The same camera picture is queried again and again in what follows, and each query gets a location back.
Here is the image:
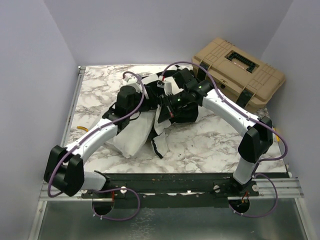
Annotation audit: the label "white pillow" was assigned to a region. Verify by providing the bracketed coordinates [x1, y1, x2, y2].
[106, 110, 156, 158]

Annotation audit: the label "black and white checkered pillowcase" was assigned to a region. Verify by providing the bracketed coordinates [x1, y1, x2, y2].
[139, 65, 199, 159]

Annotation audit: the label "black front mounting rail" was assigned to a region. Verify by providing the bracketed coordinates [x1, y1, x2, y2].
[81, 173, 259, 209]

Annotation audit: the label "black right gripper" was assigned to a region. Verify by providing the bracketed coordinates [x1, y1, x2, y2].
[157, 89, 189, 124]

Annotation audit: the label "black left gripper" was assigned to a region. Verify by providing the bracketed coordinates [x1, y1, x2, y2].
[127, 85, 160, 117]

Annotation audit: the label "tan plastic toolbox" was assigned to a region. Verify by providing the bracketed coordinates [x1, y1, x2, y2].
[192, 37, 286, 113]

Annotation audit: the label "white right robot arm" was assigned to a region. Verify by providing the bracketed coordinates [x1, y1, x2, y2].
[155, 77, 273, 196]

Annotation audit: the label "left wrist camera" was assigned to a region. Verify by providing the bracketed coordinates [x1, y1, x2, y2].
[115, 77, 142, 115]

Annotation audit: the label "yellow handled pliers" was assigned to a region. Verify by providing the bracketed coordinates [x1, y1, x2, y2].
[76, 126, 89, 132]

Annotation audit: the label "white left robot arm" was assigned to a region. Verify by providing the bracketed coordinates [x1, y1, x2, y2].
[43, 81, 165, 198]

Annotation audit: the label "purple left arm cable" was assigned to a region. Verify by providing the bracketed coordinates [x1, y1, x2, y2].
[47, 71, 146, 221]

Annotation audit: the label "aluminium left side rail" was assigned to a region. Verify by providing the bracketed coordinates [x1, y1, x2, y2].
[59, 65, 87, 147]

